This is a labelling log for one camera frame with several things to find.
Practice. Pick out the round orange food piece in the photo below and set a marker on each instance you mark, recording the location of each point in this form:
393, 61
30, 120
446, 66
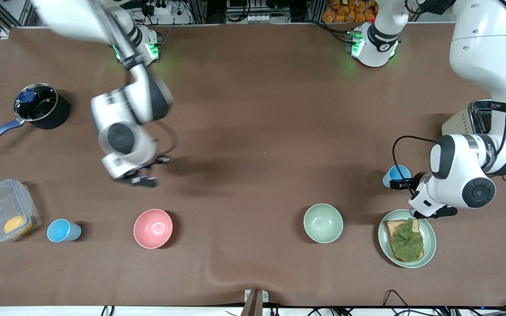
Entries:
16, 224

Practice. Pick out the pink bowl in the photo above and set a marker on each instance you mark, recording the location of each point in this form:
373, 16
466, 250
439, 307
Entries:
153, 228

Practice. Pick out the pale green bowl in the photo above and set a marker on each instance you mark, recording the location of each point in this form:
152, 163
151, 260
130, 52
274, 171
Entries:
323, 223

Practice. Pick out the blue plastic cup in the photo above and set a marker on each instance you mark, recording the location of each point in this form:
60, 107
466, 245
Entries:
395, 172
59, 230

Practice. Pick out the pale green plate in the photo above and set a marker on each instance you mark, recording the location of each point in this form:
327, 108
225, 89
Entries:
429, 239

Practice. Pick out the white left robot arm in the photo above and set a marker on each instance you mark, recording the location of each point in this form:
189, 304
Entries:
481, 44

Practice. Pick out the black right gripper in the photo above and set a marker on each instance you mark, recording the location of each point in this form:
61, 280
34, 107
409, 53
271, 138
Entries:
156, 160

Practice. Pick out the white connector row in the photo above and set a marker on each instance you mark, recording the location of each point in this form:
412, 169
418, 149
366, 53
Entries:
259, 18

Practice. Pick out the cream and chrome toaster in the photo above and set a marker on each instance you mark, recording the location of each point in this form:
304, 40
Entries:
455, 125

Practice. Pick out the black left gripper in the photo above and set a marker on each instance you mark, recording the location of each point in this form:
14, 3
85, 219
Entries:
417, 181

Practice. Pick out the white power strip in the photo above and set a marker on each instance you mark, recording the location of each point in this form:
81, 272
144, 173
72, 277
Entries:
163, 9

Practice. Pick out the glass lid with blue knob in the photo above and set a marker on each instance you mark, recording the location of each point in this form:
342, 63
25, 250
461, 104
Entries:
42, 105

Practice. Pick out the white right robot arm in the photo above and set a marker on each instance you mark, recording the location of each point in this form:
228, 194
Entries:
117, 105

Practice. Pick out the brown table cloth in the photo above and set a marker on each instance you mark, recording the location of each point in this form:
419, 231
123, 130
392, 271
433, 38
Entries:
253, 87

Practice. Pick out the metal table edge bracket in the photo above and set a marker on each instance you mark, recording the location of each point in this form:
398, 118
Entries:
247, 294

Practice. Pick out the toast slice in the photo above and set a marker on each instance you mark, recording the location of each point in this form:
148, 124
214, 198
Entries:
392, 227

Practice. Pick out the green lettuce leaf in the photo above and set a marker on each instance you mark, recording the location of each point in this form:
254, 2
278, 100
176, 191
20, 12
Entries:
406, 241

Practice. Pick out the bag of orange bread rolls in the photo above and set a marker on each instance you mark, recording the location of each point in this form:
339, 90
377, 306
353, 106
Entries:
345, 11

